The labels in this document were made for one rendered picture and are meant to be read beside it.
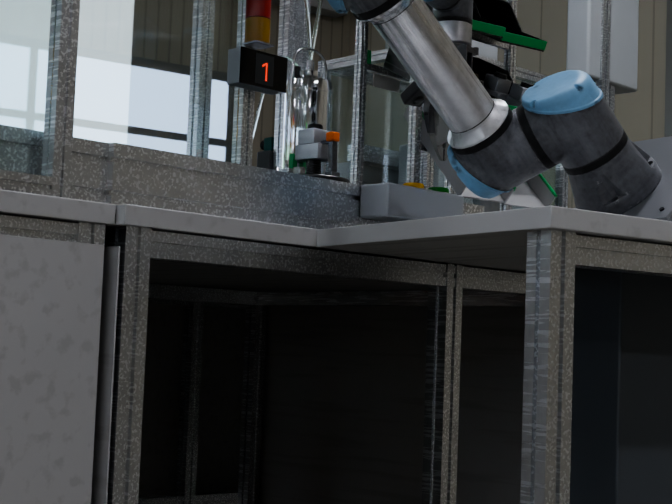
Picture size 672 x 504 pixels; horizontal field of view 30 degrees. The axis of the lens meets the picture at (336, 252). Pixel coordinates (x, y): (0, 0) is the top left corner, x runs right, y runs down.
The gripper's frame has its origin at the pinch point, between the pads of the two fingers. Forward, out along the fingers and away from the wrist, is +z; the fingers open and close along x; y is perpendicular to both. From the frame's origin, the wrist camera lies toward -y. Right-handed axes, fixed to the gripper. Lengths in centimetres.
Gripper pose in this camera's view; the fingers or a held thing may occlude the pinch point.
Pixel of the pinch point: (439, 154)
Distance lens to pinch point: 237.1
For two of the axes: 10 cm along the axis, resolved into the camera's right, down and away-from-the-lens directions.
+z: -0.4, 10.0, -0.8
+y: 7.1, -0.3, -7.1
